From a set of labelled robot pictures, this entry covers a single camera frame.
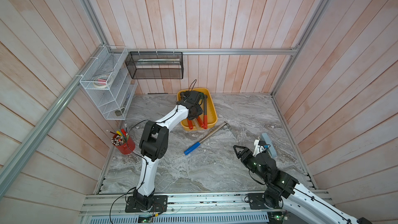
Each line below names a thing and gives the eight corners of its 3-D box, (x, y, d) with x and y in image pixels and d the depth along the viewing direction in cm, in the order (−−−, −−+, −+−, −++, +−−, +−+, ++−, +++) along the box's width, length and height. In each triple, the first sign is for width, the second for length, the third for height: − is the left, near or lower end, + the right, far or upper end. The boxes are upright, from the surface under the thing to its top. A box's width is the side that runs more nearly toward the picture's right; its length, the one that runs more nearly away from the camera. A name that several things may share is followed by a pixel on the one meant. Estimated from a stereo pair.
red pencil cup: (125, 158, 89) (112, 145, 76) (119, 143, 95) (106, 129, 82) (138, 151, 92) (128, 137, 79) (131, 137, 98) (121, 121, 85)
